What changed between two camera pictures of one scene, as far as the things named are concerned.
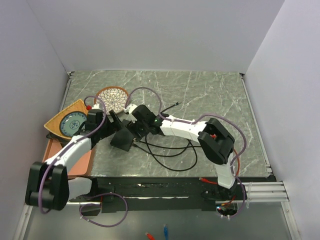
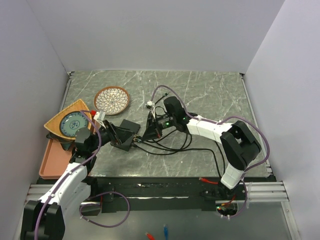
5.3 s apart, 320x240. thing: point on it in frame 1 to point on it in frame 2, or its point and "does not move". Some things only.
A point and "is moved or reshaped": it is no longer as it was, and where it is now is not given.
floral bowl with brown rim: (114, 98) does not move
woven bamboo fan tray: (53, 125) does not move
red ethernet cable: (215, 183) does not move
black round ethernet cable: (148, 144) is moved or reshaped
